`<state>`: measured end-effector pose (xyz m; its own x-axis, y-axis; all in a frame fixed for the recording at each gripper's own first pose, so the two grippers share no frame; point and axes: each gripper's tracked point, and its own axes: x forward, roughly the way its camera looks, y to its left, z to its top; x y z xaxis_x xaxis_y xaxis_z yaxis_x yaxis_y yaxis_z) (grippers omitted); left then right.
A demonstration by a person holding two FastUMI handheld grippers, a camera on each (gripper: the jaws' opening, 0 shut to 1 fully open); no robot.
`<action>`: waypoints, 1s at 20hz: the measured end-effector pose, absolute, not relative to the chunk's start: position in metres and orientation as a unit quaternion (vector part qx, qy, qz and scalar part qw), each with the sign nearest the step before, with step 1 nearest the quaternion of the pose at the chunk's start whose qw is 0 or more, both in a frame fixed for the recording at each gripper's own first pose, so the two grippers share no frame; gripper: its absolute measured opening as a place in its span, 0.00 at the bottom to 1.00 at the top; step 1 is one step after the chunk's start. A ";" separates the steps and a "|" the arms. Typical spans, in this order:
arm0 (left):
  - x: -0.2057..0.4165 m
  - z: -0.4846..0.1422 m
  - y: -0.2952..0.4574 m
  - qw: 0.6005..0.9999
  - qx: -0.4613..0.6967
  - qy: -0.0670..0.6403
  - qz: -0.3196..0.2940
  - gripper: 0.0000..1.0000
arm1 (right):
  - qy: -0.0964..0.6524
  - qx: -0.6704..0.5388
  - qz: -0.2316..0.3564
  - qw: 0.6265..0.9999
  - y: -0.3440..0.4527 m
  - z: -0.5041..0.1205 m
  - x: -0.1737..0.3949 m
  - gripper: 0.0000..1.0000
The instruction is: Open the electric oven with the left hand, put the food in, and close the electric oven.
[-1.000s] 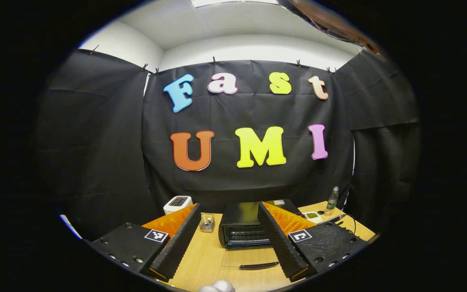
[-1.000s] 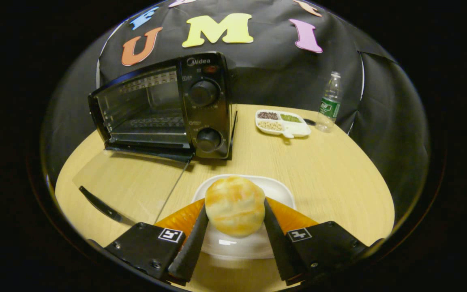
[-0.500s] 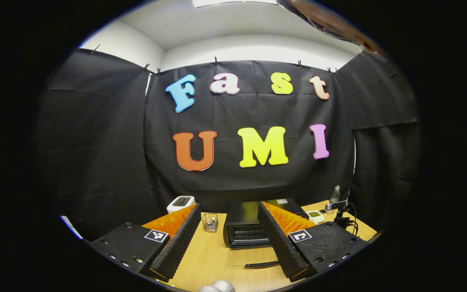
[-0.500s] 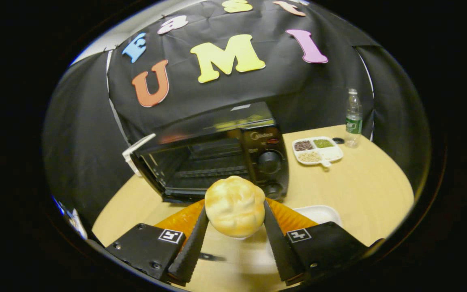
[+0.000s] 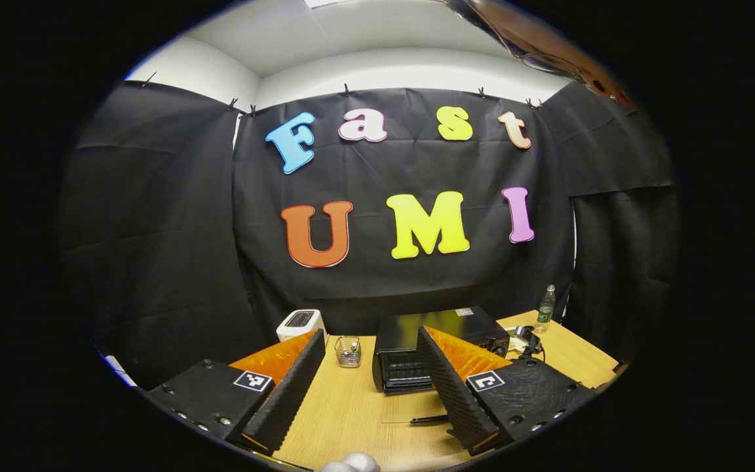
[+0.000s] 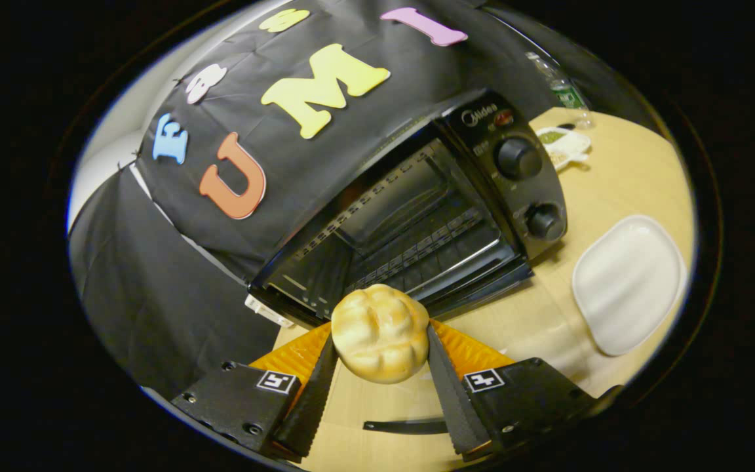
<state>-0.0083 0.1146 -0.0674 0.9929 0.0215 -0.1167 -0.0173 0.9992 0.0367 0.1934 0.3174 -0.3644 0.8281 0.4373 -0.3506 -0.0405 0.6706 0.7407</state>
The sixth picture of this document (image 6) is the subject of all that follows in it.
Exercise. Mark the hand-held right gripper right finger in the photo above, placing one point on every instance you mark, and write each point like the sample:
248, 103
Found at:
456, 406

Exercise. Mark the white divided dish with grains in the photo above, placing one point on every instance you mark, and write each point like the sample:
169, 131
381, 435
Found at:
564, 147

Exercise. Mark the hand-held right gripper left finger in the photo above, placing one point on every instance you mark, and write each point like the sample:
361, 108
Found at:
315, 406

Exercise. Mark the white square plate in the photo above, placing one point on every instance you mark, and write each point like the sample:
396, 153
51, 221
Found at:
626, 282

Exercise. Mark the clear plastic water bottle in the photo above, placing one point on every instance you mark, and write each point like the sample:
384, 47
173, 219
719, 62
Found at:
564, 92

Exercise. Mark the black electric oven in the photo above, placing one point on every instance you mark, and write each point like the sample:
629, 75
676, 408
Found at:
535, 190

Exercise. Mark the golden bread roll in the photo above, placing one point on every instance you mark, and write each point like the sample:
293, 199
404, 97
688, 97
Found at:
377, 334

